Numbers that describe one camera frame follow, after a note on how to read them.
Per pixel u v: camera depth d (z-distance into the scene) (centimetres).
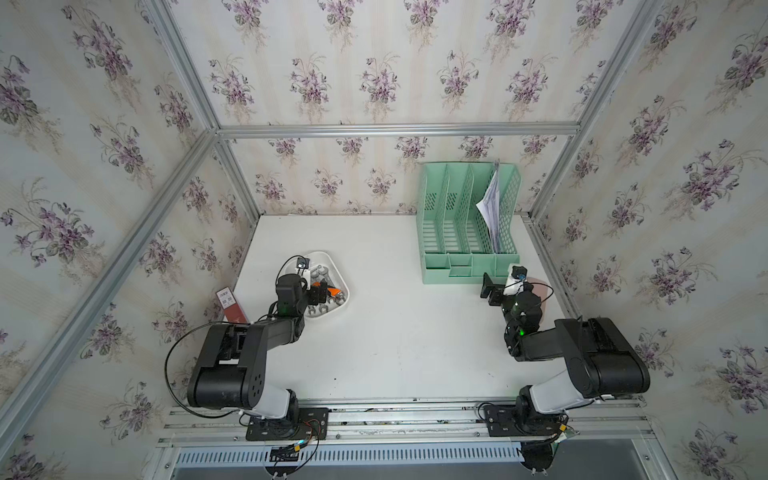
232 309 93
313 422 73
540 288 102
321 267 104
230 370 44
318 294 84
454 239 113
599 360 45
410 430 73
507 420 73
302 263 82
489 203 87
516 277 76
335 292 96
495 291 82
